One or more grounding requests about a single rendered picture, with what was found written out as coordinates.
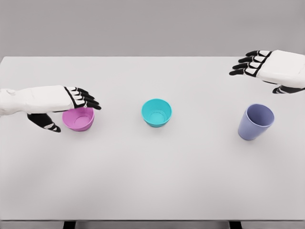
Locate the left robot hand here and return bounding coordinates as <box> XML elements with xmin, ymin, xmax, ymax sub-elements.
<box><xmin>25</xmin><ymin>85</ymin><xmax>102</xmax><ymax>133</ymax></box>

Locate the lavender cup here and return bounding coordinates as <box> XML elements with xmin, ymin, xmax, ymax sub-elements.
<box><xmin>238</xmin><ymin>104</ymin><xmax>275</xmax><ymax>141</ymax></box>

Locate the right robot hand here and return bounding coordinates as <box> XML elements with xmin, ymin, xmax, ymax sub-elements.
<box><xmin>229</xmin><ymin>49</ymin><xmax>305</xmax><ymax>94</ymax></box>

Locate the pink bowl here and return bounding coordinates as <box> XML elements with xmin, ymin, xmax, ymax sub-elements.
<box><xmin>62</xmin><ymin>107</ymin><xmax>95</xmax><ymax>132</ymax></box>

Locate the teal bowl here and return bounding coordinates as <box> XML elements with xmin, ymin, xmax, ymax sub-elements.
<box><xmin>141</xmin><ymin>98</ymin><xmax>173</xmax><ymax>128</ymax></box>

